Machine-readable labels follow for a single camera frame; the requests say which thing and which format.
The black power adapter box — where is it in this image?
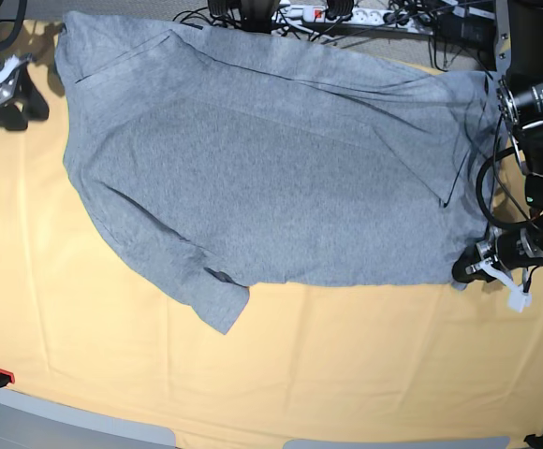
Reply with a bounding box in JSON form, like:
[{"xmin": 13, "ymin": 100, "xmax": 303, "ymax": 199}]
[{"xmin": 437, "ymin": 14, "xmax": 495, "ymax": 51}]

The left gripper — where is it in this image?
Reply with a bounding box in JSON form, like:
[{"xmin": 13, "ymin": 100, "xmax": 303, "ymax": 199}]
[{"xmin": 449, "ymin": 226, "xmax": 543, "ymax": 286}]

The white power strip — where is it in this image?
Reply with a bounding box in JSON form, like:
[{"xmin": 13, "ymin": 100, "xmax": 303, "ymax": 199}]
[{"xmin": 272, "ymin": 1, "xmax": 433, "ymax": 36}]

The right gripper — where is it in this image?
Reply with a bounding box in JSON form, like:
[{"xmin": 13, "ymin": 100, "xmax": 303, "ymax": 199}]
[{"xmin": 0, "ymin": 55, "xmax": 50, "ymax": 132}]

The yellow table cloth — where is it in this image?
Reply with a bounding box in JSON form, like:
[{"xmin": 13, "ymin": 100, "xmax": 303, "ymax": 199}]
[{"xmin": 0, "ymin": 22, "xmax": 543, "ymax": 448}]

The grey t-shirt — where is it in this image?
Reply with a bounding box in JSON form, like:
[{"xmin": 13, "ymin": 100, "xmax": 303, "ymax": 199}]
[{"xmin": 55, "ymin": 11, "xmax": 498, "ymax": 333}]

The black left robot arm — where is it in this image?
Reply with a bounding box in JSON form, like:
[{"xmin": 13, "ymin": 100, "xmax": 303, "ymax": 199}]
[{"xmin": 452, "ymin": 1, "xmax": 543, "ymax": 292}]

